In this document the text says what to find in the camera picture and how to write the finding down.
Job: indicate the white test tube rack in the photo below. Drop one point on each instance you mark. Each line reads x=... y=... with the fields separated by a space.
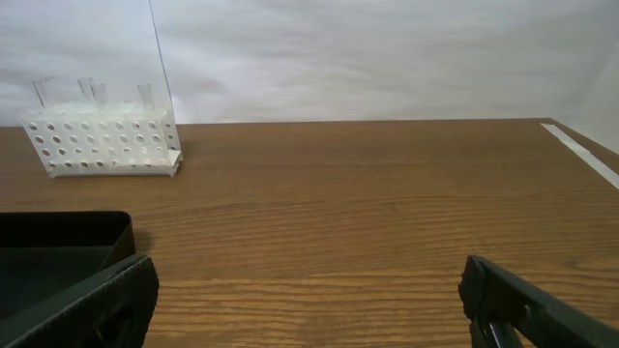
x=101 y=145

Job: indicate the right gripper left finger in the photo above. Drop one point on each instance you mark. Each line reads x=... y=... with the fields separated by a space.
x=72 y=319

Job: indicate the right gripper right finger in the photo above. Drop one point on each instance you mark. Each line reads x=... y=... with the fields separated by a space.
x=532 y=314

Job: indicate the black tray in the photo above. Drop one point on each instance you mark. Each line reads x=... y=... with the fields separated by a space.
x=53 y=241

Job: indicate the clear test tube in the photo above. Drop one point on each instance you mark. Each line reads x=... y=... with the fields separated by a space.
x=99 y=94
x=145 y=95
x=85 y=89
x=41 y=94

